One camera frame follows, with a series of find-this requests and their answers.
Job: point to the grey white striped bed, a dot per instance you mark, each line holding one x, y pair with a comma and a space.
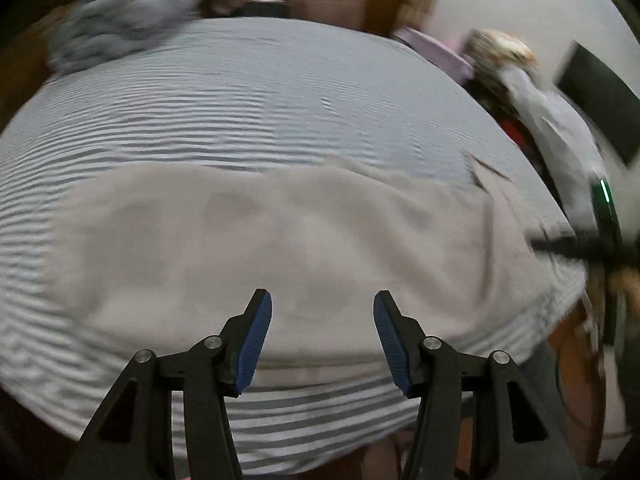
225, 100

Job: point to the blue grey crumpled blanket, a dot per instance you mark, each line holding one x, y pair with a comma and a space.
120, 20

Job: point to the lilac cloth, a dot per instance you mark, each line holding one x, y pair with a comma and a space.
435, 50

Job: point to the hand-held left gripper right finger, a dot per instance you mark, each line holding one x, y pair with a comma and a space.
387, 332

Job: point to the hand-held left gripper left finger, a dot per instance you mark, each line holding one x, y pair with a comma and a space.
256, 330

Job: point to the white dotted cloth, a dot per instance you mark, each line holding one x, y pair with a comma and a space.
555, 130

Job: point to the floral pillow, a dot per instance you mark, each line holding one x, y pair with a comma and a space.
500, 50

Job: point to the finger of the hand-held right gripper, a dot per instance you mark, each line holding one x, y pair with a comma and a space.
565, 246

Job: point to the black screen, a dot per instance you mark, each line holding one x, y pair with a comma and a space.
600, 95

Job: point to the grey pants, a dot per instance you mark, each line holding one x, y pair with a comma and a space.
300, 235

